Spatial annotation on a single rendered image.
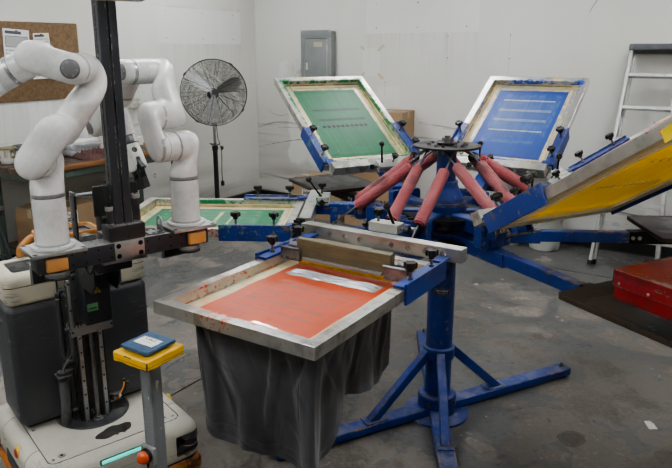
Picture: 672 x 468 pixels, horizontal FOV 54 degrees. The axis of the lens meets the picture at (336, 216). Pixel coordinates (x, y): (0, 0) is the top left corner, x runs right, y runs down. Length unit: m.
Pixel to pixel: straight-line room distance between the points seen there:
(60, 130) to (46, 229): 0.32
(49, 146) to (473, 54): 4.95
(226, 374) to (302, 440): 0.31
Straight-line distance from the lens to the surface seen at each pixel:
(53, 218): 2.09
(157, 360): 1.77
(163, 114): 2.21
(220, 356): 2.06
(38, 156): 1.98
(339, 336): 1.77
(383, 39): 6.82
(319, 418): 1.95
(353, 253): 2.24
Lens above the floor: 1.71
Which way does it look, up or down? 14 degrees down
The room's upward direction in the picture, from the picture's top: straight up
